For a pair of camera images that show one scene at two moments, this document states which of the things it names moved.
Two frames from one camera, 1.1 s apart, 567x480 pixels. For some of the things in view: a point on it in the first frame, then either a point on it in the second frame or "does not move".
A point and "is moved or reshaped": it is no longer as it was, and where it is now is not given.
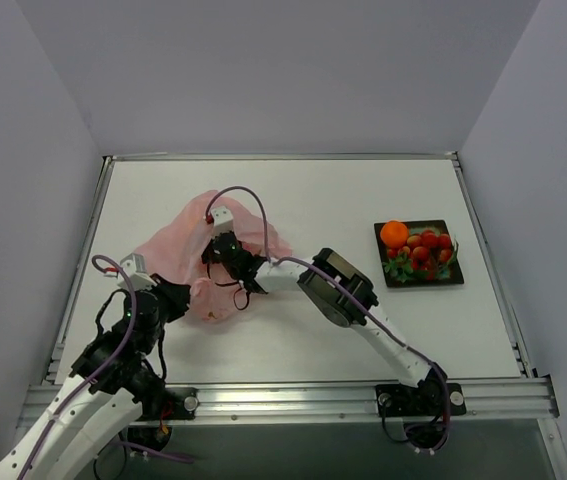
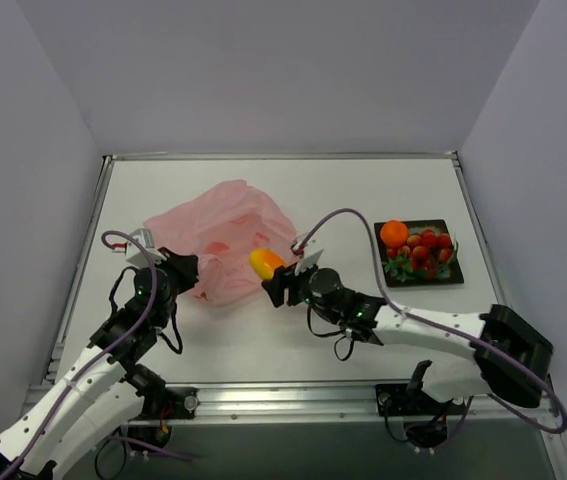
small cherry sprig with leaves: [398, 263] does not move
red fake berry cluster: [429, 250] does not move
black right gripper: [218, 248] → [283, 284]
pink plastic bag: [174, 252] is moved or reshaped
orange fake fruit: [394, 233] does not move
